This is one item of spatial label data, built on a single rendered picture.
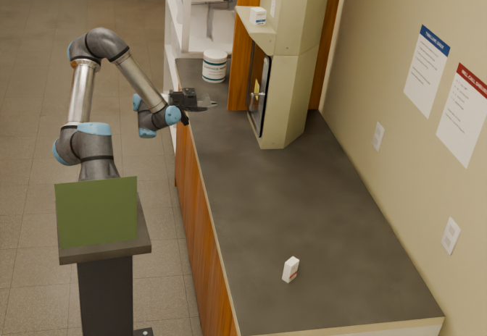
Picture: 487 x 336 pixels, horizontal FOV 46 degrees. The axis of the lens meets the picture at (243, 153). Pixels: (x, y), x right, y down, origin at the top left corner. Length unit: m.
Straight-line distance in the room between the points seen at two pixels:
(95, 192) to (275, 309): 0.71
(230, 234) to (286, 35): 0.86
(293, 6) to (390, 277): 1.12
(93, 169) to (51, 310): 1.30
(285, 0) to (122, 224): 1.08
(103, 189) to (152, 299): 1.33
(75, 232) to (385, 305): 1.09
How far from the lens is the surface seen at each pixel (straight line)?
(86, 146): 2.11
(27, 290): 3.34
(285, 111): 2.61
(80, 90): 2.32
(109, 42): 2.31
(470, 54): 1.97
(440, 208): 2.12
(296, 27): 2.45
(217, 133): 2.78
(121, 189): 2.01
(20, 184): 4.08
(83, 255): 2.12
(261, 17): 2.49
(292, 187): 2.48
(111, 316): 2.45
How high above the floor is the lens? 2.38
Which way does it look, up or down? 33 degrees down
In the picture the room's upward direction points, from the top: 7 degrees clockwise
